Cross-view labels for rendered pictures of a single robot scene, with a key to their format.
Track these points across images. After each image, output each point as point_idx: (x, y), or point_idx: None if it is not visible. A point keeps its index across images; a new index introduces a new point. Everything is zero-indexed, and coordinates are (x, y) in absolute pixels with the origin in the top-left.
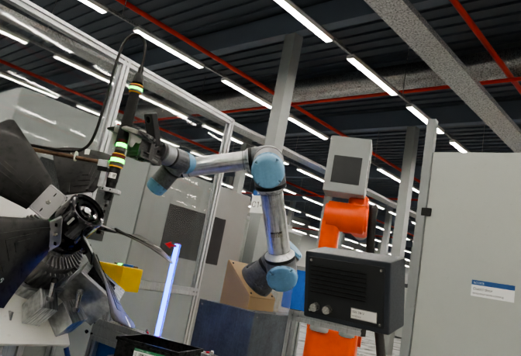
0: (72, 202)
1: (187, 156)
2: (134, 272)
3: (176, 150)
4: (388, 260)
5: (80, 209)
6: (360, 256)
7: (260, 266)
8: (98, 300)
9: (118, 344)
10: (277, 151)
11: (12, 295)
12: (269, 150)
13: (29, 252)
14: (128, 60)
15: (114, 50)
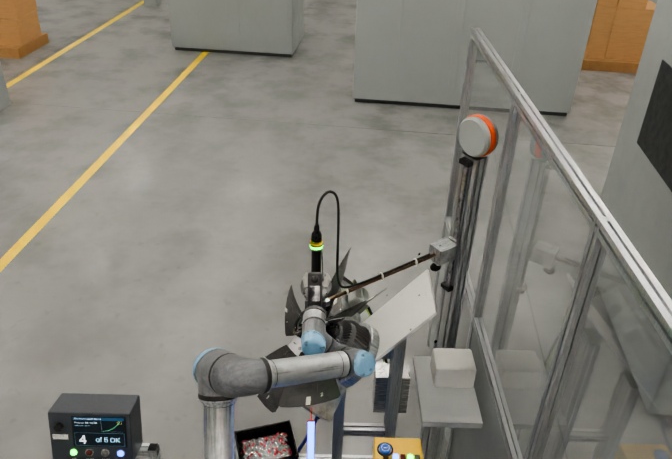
0: (304, 310)
1: (302, 332)
2: (374, 454)
3: (304, 319)
4: (63, 395)
5: (302, 317)
6: (88, 397)
7: None
8: None
9: (287, 425)
10: (212, 358)
11: (290, 335)
12: (217, 351)
13: (295, 320)
14: (597, 223)
15: (585, 201)
